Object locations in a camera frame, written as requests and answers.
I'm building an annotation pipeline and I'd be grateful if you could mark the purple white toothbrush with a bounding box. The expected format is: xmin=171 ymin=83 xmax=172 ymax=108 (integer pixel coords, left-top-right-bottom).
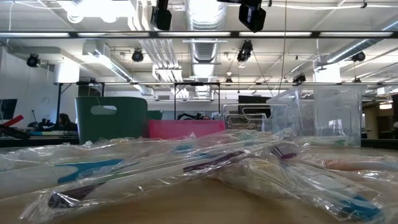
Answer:
xmin=46 ymin=145 xmax=300 ymax=210

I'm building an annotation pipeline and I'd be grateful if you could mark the green white toothbrush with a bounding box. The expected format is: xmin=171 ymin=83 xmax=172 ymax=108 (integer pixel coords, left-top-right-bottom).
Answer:
xmin=307 ymin=138 xmax=351 ymax=147

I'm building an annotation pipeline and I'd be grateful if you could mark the orange white toothbrush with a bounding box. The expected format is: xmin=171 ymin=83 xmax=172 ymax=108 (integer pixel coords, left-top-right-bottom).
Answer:
xmin=323 ymin=157 xmax=398 ymax=172

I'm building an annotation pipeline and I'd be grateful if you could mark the black metal rack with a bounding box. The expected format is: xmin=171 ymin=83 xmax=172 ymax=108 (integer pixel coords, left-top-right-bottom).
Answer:
xmin=54 ymin=81 xmax=221 ymax=122

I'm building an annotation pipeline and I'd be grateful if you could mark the black monitor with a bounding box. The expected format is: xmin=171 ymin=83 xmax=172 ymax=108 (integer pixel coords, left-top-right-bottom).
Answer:
xmin=238 ymin=95 xmax=271 ymax=116

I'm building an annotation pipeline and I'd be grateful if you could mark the clear plastic bin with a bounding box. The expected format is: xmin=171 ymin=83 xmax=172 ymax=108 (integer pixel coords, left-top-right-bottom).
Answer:
xmin=221 ymin=103 xmax=292 ymax=133

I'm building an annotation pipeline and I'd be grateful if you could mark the pink plastic bin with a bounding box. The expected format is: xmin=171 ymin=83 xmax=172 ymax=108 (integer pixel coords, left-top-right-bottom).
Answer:
xmin=148 ymin=119 xmax=227 ymax=140

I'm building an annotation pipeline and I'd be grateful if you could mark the frosted clear plastic tub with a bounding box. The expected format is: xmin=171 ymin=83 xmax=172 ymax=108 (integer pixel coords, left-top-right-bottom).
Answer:
xmin=266 ymin=85 xmax=364 ymax=147

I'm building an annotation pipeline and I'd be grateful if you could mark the green plastic bin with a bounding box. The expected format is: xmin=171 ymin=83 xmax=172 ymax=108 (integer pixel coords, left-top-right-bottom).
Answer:
xmin=75 ymin=96 xmax=149 ymax=146

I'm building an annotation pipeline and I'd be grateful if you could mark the red bar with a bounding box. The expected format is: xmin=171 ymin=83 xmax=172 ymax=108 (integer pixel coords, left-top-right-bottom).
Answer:
xmin=0 ymin=114 xmax=25 ymax=128

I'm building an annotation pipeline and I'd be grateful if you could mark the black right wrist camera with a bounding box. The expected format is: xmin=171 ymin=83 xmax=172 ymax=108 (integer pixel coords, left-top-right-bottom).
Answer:
xmin=238 ymin=0 xmax=267 ymax=33

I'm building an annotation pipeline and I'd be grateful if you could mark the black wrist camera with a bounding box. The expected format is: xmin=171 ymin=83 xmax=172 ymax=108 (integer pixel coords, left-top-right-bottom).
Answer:
xmin=150 ymin=0 xmax=173 ymax=31
xmin=238 ymin=0 xmax=267 ymax=33

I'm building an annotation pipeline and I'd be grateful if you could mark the black overhead frame bar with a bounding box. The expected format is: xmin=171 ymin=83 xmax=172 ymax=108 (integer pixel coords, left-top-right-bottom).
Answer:
xmin=0 ymin=30 xmax=398 ymax=39

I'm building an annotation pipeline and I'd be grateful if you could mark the black hanging camera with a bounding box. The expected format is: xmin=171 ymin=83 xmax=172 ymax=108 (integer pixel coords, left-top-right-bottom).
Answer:
xmin=25 ymin=53 xmax=40 ymax=68
xmin=351 ymin=51 xmax=366 ymax=63
xmin=236 ymin=39 xmax=254 ymax=63
xmin=131 ymin=49 xmax=145 ymax=63
xmin=292 ymin=73 xmax=307 ymax=85

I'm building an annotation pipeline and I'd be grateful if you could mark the silver ventilation duct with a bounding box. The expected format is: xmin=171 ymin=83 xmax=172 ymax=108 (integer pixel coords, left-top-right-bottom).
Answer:
xmin=183 ymin=0 xmax=228 ymax=98

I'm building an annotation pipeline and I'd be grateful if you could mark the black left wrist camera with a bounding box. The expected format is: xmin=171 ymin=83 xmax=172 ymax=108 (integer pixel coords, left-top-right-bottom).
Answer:
xmin=150 ymin=0 xmax=173 ymax=31

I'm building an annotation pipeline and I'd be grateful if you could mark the thin hanging cable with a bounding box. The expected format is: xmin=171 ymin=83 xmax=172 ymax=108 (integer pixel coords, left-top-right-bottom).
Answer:
xmin=278 ymin=0 xmax=287 ymax=94

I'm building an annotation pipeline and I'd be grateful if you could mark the dark wall monitor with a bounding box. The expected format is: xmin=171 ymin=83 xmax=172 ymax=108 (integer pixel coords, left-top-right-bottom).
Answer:
xmin=0 ymin=98 xmax=18 ymax=121

